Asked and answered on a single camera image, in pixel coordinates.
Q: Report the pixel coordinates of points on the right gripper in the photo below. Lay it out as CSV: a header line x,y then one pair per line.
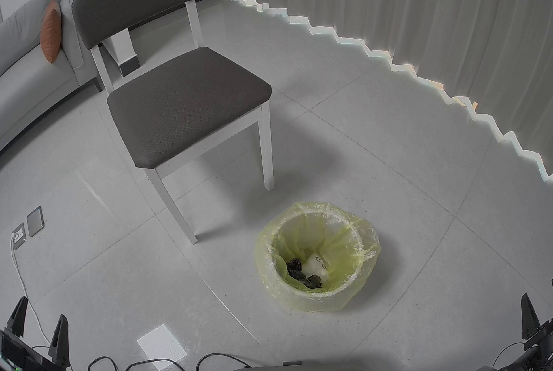
x,y
542,339

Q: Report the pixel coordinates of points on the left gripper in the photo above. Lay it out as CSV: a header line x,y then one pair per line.
x,y
17,354

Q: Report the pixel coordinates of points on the clear printed wrapper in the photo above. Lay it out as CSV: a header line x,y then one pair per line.
x,y
315,268

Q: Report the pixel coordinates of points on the black plastic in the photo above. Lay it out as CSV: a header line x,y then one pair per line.
x,y
298,268

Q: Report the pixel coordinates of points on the yellow plastic bag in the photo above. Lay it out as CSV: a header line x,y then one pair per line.
x,y
302,231

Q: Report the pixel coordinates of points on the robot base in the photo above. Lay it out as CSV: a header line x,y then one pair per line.
x,y
293,367

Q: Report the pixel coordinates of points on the white trash bin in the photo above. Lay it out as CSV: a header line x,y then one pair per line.
x,y
302,301

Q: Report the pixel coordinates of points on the pale grey sofa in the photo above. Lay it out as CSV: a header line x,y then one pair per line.
x,y
30,80

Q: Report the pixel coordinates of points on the white chair grey seat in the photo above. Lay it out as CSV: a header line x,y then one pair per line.
x,y
185,101

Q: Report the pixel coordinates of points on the orange cushion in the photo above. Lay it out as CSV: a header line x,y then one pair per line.
x,y
51,32

